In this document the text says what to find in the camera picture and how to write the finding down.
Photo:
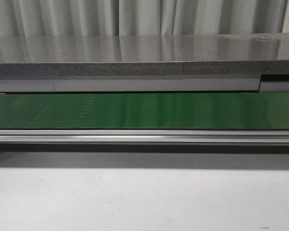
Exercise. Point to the aluminium conveyor rail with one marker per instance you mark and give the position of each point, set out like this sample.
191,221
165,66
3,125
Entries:
150,136
242,82

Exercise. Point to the white pleated curtain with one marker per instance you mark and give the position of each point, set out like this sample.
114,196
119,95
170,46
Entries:
142,17

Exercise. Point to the green conveyor belt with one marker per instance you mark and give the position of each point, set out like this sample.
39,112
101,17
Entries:
145,110

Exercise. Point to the front aluminium conveyor rail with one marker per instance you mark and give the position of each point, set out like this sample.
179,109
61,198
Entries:
150,136

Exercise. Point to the rear aluminium conveyor rail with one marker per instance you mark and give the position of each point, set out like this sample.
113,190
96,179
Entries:
242,82

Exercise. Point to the grey stone slab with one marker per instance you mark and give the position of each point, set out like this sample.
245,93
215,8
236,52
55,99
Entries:
258,54

